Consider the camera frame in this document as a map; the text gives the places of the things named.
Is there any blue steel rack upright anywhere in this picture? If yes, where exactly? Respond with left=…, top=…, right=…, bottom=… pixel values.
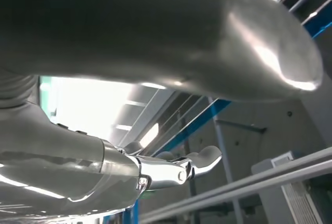
left=103, top=200, right=140, bottom=224

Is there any long ceiling lamp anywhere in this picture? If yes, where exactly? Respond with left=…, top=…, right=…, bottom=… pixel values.
left=140, top=122, right=159, bottom=149

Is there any blue steel overhead beam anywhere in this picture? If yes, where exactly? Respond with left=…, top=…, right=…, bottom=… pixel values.
left=151, top=99, right=232, bottom=157

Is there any white ceiling air conditioner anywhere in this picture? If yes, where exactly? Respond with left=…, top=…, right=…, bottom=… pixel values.
left=251, top=151, right=324, bottom=224

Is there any grey ceiling rail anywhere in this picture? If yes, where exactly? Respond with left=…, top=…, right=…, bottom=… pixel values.
left=140, top=147, right=332, bottom=224

